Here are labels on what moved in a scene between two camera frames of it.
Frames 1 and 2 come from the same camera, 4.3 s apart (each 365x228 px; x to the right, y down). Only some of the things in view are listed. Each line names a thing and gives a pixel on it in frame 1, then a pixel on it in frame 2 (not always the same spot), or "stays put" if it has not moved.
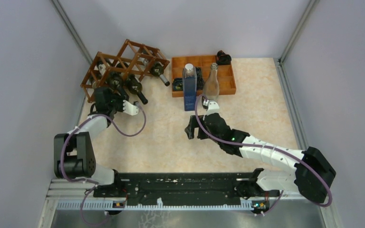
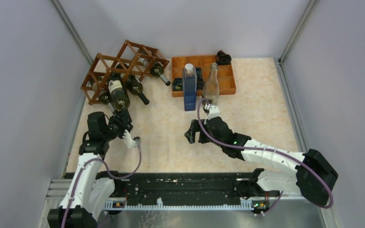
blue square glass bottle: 189,77 stays put
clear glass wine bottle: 211,88 stays put
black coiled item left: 177,84 stays put
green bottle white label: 102,68 -> 115,84
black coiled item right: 200,81 stays put
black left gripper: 100,95 -> 121,116
